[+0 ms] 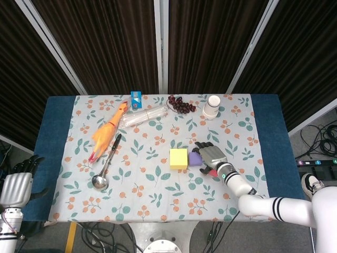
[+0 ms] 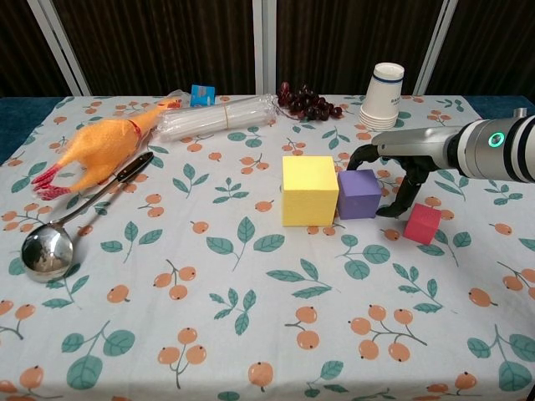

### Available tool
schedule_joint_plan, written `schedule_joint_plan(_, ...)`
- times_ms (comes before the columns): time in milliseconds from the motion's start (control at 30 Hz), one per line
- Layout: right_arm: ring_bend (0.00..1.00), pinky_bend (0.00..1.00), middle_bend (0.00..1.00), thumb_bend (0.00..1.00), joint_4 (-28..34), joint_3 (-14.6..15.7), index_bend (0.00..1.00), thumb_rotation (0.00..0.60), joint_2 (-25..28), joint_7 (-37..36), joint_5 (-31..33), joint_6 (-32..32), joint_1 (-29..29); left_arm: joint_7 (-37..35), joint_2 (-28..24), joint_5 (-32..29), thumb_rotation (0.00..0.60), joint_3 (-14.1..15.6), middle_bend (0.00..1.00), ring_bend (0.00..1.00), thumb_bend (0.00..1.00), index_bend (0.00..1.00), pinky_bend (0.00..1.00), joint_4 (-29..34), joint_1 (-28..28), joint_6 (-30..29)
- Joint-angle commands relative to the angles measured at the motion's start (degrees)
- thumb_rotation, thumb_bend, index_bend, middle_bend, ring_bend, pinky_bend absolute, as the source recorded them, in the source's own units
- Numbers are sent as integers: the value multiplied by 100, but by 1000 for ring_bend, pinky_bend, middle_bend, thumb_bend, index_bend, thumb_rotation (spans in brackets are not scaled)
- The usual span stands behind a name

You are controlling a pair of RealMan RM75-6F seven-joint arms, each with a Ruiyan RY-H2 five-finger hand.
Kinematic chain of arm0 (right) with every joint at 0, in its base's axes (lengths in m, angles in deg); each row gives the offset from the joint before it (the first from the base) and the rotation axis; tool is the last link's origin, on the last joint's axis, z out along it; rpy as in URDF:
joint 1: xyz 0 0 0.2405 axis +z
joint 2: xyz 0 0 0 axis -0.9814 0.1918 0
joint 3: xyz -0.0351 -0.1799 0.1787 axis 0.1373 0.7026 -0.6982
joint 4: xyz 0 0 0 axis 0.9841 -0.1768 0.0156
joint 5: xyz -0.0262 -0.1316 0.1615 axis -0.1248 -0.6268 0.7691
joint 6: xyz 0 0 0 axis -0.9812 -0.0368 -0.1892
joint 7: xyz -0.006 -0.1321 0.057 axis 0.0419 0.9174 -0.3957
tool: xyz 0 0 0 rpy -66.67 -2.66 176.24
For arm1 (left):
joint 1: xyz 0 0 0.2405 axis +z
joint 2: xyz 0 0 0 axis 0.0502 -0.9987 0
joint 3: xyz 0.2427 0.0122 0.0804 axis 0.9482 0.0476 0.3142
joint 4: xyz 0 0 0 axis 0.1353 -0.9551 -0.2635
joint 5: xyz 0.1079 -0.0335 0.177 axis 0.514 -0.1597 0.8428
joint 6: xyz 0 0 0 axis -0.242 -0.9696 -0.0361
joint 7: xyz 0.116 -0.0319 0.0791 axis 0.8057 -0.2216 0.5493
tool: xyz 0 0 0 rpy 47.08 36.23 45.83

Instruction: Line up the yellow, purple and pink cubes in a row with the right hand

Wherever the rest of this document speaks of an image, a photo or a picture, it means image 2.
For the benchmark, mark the purple foam cube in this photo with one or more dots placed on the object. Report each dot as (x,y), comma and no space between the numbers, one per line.
(359,194)

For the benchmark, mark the large yellow foam cube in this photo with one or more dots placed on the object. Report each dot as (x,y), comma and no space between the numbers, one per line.
(309,192)

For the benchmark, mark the small pink foam cube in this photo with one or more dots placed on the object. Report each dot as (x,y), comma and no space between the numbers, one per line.
(422,223)

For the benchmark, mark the dark red grape bunch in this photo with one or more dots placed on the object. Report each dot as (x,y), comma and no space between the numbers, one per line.
(309,106)

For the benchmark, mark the orange rubber chicken toy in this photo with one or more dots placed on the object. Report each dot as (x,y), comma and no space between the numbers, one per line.
(100,146)

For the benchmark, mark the dark brown screen panel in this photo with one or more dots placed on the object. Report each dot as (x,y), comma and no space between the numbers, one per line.
(21,42)
(342,37)
(493,42)
(159,42)

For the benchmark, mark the stack of white paper cups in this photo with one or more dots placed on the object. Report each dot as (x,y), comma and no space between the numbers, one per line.
(382,100)

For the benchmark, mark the small blue box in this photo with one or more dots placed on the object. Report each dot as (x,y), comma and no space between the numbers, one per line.
(202,95)

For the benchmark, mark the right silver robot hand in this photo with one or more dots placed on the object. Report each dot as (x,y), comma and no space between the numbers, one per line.
(414,144)

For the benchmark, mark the bundle of clear straws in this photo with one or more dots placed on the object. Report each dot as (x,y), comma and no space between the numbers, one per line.
(209,119)

